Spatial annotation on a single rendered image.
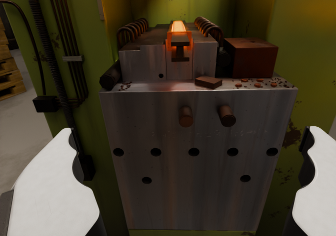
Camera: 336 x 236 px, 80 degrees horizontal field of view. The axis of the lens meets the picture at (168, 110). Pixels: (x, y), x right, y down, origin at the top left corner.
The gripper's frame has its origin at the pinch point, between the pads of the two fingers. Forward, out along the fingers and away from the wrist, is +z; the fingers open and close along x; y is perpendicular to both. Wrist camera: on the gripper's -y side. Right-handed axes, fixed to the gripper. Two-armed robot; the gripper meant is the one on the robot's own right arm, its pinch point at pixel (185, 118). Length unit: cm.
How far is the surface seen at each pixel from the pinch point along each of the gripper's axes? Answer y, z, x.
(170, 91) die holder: 8.7, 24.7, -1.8
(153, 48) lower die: 1.7, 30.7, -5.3
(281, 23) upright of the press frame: -1, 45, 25
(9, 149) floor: 100, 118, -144
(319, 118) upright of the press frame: 27, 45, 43
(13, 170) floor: 100, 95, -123
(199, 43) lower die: 1.1, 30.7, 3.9
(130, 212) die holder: 45, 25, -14
